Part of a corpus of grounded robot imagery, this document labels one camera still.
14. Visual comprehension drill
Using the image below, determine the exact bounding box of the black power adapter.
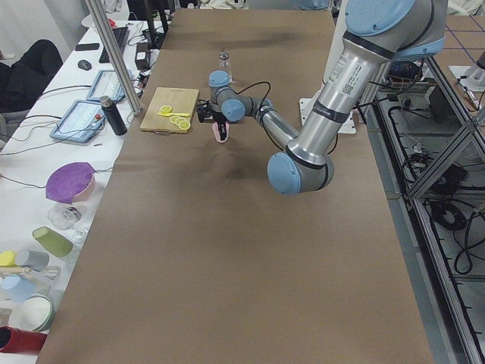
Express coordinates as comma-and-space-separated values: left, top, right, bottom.
135, 42, 152, 71

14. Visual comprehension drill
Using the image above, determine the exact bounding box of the black water bottle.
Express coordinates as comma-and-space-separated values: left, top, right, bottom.
100, 96, 127, 136

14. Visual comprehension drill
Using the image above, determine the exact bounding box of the light blue cup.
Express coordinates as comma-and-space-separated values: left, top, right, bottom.
1, 275, 36, 303

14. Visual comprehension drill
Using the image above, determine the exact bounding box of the pink plastic cup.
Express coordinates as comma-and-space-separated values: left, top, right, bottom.
211, 122, 229, 143

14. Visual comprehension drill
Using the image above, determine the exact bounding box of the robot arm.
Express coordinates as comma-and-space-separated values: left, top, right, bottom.
198, 1, 448, 195

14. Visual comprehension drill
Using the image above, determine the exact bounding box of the glass sauce bottle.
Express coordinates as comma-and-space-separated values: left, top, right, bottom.
218, 49, 233, 82

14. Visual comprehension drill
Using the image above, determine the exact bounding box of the grey cup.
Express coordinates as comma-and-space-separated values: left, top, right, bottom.
14, 249, 50, 271

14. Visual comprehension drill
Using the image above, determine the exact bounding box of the aluminium frame post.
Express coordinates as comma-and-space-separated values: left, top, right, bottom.
85, 0, 142, 116

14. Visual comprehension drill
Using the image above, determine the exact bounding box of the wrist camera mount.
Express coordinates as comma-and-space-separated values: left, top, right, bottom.
196, 99, 213, 123

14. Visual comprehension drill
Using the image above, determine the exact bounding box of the green plastic cup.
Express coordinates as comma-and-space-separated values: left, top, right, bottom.
32, 226, 73, 258

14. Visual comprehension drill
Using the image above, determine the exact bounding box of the upper teach pendant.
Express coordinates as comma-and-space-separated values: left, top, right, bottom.
49, 100, 105, 144

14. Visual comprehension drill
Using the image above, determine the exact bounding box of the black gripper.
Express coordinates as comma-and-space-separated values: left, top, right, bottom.
213, 112, 228, 140

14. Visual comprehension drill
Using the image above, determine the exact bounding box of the black keyboard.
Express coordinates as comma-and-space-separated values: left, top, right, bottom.
98, 26, 130, 64

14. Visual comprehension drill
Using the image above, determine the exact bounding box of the lemon slice far end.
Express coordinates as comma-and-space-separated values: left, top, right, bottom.
176, 119, 191, 131

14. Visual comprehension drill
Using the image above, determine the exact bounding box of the yellow plastic cup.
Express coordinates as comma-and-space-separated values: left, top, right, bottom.
0, 250, 17, 268

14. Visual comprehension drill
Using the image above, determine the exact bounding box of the red cup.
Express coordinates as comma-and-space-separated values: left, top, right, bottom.
1, 326, 48, 355

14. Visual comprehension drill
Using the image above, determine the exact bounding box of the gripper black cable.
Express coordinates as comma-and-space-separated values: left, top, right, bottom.
227, 80, 272, 115

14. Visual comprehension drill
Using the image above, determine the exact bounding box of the computer mouse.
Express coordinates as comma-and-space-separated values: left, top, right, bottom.
77, 59, 92, 71

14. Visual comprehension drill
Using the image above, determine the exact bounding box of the lemon slice near handle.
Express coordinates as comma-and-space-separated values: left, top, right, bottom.
158, 105, 173, 115

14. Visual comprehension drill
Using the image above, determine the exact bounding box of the white green bowl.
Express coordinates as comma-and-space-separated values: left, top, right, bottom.
8, 295, 55, 332

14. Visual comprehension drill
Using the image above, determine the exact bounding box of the bamboo cutting board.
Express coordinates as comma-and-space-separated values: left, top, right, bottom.
139, 87, 199, 133

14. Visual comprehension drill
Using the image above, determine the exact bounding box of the wine glass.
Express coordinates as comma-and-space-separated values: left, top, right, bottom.
47, 204, 88, 244

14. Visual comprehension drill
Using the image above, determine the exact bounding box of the yellow plastic knife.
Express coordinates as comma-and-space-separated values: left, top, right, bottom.
157, 112, 191, 118

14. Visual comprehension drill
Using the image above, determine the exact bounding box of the black smartphone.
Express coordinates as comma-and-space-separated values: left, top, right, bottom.
75, 42, 100, 52

